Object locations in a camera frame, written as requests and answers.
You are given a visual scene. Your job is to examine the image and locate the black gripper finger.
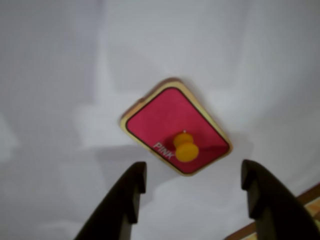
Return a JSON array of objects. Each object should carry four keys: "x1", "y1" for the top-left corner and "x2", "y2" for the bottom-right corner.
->
[
  {"x1": 240, "y1": 159, "x2": 320, "y2": 240},
  {"x1": 73, "y1": 161, "x2": 148, "y2": 240}
]

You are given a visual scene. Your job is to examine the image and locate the pink rectangle piece yellow pin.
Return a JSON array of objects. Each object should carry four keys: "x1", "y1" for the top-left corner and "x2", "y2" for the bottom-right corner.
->
[{"x1": 119, "y1": 76, "x2": 234, "y2": 177}]

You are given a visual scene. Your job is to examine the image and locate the wooden shapes puzzle board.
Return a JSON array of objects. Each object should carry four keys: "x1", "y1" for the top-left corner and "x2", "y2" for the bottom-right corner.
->
[{"x1": 222, "y1": 183, "x2": 320, "y2": 240}]

